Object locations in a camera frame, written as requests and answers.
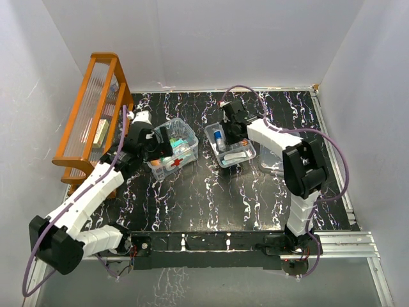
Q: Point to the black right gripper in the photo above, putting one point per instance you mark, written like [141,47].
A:
[229,140]

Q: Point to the clear divided organizer tray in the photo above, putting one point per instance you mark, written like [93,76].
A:
[227,152]

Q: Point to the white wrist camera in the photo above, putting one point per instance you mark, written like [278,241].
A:
[224,105]
[142,116]

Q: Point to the brown pill bottle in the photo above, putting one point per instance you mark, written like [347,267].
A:
[156,163]

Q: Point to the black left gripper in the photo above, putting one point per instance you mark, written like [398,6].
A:
[165,151]

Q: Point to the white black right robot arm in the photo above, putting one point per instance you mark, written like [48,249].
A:
[304,167]

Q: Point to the clear box lid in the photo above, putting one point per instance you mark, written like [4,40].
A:
[270,163]

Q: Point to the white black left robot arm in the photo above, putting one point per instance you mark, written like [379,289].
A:
[58,239]

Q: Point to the clear medicine kit box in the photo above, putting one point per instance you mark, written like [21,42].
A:
[176,128]

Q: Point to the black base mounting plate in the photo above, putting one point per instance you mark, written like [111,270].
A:
[156,250]

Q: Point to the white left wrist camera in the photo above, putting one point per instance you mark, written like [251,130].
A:
[142,116]

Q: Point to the orange wooden rack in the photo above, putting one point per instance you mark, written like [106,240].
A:
[103,92]

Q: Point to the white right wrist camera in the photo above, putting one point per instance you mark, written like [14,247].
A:
[224,105]

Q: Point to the teal bandage packet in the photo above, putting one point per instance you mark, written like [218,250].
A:
[179,145]

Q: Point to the white paper leaflet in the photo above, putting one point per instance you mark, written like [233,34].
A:
[234,156]

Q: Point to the cream box on rack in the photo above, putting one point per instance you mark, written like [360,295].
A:
[100,133]

